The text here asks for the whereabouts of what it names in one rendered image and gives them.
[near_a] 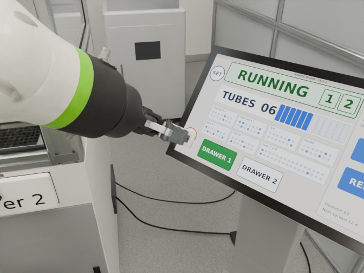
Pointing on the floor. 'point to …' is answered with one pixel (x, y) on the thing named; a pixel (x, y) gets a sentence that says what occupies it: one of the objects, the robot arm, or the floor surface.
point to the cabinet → (67, 231)
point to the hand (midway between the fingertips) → (182, 136)
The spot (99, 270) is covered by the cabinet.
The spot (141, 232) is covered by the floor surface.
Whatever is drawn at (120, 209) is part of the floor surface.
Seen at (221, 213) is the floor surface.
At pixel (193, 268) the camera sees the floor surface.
